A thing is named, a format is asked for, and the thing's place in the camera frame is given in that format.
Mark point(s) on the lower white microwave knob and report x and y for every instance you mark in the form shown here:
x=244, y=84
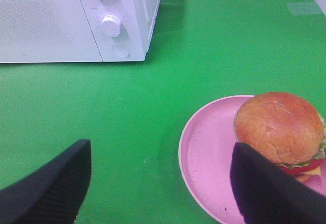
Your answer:
x=111, y=26

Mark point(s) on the clear tape patch right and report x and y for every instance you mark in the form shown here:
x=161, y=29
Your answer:
x=304, y=8

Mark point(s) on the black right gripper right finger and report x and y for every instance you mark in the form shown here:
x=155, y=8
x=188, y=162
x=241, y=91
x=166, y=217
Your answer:
x=266, y=194

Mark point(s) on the white microwave oven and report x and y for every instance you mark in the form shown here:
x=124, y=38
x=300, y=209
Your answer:
x=138, y=20

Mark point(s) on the white microwave door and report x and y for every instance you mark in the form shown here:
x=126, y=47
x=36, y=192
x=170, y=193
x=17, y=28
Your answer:
x=41, y=31

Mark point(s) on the burger with lettuce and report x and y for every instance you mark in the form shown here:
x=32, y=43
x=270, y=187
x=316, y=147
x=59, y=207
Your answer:
x=286, y=129

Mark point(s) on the round microwave door button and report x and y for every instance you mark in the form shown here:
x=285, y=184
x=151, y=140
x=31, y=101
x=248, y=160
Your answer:
x=120, y=50

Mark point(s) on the pink round plate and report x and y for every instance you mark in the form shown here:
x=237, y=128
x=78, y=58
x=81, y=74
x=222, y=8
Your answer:
x=205, y=156

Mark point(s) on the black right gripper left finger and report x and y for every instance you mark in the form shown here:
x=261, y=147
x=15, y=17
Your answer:
x=54, y=192

